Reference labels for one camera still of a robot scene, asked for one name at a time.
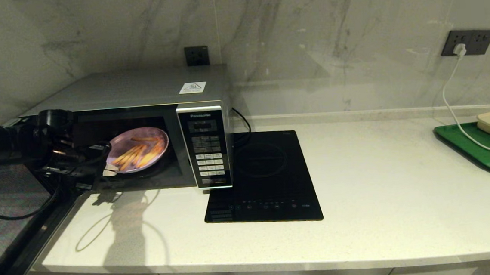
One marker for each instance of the wide dark wall socket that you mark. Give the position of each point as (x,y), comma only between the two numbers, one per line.
(480,41)

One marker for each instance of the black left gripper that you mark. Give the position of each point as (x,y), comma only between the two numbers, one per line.
(81,166)

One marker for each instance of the purple round plate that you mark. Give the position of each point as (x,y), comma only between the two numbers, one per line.
(120,142)

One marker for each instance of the orange french fries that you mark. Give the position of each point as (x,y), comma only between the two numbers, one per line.
(152,173)

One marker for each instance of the white sticker with triangle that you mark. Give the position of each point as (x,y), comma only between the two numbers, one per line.
(193,87)

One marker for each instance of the small dark wall socket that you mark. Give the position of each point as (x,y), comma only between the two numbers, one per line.
(196,56)

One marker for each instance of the microwave door with dark window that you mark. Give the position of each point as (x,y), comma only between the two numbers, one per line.
(2,240)

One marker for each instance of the white power plug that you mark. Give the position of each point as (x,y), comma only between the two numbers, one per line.
(459,49)

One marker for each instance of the black induction cooktop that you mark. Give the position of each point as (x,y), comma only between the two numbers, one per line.
(272,161)

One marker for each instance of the silver Panasonic microwave oven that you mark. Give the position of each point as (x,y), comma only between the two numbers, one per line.
(138,86)

